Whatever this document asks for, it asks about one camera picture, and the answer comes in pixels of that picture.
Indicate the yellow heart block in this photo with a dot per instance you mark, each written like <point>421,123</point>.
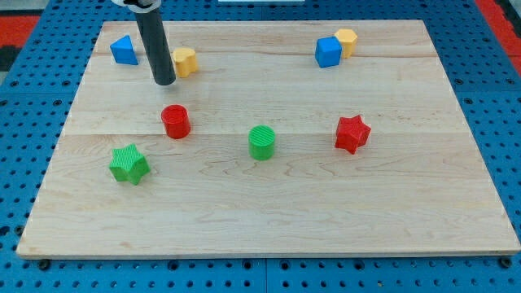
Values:
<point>185,61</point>

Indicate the blue cube block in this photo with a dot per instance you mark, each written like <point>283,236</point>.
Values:
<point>328,52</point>

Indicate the green cylinder block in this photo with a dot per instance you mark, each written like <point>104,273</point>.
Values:
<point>261,141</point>

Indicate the wooden board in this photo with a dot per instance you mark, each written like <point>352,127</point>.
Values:
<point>418,187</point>

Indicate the red cylinder block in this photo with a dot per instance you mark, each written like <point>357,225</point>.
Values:
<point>176,121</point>

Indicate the red star block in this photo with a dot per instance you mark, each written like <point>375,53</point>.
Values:
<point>351,133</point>

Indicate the green star block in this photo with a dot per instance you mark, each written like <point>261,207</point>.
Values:
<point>128,164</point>

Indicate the yellow hexagon block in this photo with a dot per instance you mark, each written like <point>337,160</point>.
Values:
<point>348,40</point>

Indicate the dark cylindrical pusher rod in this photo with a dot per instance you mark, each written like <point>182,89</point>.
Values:
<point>151,28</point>

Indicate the blue triangle block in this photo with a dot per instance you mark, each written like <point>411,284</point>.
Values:
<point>123,51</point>

